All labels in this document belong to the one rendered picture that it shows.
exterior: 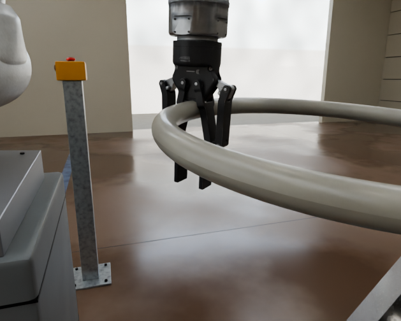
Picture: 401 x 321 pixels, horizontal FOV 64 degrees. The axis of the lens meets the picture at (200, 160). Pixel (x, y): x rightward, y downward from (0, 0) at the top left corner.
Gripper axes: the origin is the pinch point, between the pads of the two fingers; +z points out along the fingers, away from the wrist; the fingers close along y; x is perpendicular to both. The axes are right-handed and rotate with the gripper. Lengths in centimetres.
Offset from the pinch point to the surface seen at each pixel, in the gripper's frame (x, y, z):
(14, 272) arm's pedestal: -27.9, -6.6, 7.5
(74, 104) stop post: 48, -96, 4
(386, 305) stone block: -0.7, 31.8, 12.4
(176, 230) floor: 115, -87, 96
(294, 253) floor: 128, -10, 91
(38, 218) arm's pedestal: -19.5, -15.2, 6.7
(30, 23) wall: 297, -532, -61
